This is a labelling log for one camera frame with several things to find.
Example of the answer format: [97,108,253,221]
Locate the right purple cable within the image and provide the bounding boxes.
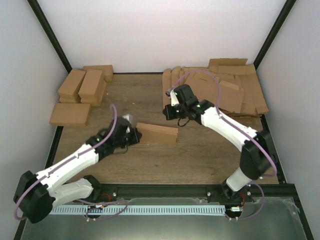
[166,69,278,222]

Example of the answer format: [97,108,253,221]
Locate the flat folded cardboard box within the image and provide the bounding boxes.
[49,103,91,127]

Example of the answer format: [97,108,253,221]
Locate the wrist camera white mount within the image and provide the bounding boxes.
[165,89,180,107]
[122,114,133,133]

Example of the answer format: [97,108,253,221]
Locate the stack of flat cardboard blanks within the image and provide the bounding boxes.
[162,58,269,117]

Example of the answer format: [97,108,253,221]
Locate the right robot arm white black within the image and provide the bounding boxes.
[162,84,278,202]

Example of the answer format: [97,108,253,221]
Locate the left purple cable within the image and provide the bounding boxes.
[13,103,129,222]

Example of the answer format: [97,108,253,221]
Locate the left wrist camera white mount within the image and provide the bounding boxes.
[122,114,133,133]

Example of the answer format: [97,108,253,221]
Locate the folded cardboard box left stack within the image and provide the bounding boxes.
[58,68,86,103]

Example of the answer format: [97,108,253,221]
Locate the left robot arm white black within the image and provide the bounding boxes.
[13,115,142,224]

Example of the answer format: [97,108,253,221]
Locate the light blue slotted cable duct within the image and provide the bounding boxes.
[50,205,226,217]

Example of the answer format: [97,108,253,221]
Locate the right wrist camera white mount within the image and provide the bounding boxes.
[165,89,180,107]

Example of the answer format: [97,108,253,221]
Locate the folded cardboard box middle stack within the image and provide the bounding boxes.
[78,69,107,107]

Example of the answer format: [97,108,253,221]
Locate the purple cable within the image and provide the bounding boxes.
[166,69,278,222]
[13,103,129,222]

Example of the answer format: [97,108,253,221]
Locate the folded cardboard box stack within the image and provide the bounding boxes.
[58,68,86,103]
[78,69,107,107]

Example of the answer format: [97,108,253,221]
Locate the black aluminium frame rail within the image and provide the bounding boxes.
[100,184,298,203]

